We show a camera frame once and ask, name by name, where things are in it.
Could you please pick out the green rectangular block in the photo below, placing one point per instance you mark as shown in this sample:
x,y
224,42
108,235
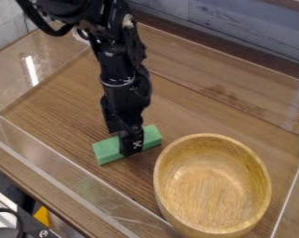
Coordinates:
x,y
108,149

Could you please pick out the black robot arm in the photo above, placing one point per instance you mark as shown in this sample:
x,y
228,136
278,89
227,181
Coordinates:
x,y
108,26

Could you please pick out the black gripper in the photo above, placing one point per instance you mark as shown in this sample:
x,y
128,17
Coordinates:
x,y
126,99

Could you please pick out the yellow and black device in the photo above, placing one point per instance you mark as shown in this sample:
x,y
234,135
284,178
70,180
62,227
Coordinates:
x,y
43,224

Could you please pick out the brown wooden bowl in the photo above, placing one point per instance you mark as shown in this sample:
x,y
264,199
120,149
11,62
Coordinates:
x,y
212,186

